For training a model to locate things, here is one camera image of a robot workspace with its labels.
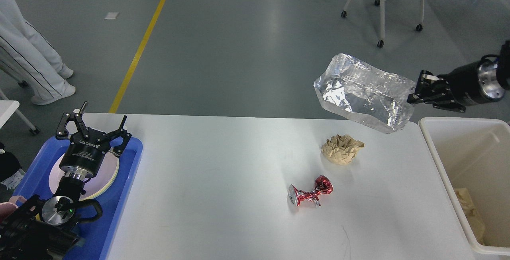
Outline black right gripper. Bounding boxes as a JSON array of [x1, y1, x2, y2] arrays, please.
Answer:
[[406, 59, 506, 113]]

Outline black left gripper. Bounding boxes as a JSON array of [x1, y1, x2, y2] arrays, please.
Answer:
[[56, 101, 132, 179]]

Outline foil sheet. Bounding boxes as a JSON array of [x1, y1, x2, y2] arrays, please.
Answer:
[[314, 53, 416, 134]]

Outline brown paper back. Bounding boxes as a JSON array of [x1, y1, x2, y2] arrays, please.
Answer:
[[321, 134, 365, 165]]

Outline brown paper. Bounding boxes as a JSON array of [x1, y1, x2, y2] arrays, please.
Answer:
[[321, 134, 365, 165], [454, 188, 486, 245]]

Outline pink ribbed mug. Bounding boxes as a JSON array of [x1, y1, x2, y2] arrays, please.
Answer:
[[0, 196, 27, 222]]

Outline brown paper front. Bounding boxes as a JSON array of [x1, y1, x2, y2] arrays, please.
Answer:
[[454, 188, 486, 245]]

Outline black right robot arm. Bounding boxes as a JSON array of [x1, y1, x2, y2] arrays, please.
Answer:
[[407, 40, 510, 113]]

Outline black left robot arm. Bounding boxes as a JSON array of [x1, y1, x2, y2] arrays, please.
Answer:
[[1, 102, 132, 260]]

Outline yellow plate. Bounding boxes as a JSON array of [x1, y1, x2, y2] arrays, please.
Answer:
[[80, 157, 120, 200]]

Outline white plastic bin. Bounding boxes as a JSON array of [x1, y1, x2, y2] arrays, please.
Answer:
[[419, 118, 510, 259]]

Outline blue plastic tray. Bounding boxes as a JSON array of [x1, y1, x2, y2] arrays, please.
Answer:
[[14, 138, 143, 260]]

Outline white side table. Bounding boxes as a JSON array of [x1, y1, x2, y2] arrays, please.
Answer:
[[0, 90, 40, 135]]

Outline person in white tracksuit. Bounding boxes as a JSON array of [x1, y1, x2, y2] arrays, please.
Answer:
[[0, 0, 76, 105]]

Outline crushed red can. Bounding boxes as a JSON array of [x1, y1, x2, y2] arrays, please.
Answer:
[[288, 175, 333, 206]]

